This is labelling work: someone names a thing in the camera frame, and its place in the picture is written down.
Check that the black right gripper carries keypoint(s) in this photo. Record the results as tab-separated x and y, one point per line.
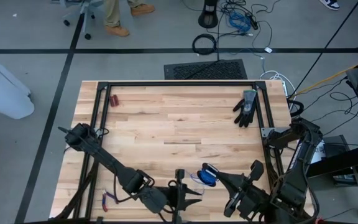
250	199

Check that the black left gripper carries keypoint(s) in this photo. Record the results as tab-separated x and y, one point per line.
174	200

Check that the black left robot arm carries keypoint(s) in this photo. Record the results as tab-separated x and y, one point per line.
110	161

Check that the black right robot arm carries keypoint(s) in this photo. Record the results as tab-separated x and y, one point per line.
300	161

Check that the black work glove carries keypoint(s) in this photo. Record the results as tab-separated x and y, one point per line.
245	109

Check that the white paper label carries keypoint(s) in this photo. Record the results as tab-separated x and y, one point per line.
319	152

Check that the black computer box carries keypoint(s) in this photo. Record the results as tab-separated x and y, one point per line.
337	146

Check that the black floor mat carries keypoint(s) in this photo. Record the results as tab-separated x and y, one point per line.
205	70

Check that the black equipment stand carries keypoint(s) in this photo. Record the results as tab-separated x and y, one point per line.
346	158

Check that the small red object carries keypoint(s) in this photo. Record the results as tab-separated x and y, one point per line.
114	100

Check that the small white adapter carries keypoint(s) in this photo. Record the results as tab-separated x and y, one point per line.
268	49

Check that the black power adapter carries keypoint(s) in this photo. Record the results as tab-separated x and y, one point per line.
253	21

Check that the black floor stand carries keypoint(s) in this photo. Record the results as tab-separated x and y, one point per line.
208	15

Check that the person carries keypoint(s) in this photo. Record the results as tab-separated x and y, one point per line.
112	14

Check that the person's sneaker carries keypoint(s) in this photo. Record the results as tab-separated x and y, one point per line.
329	3

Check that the grey office chair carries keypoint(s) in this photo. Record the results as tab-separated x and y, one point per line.
84	7

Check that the silver mounting bracket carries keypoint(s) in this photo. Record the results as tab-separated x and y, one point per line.
267	132
96	130

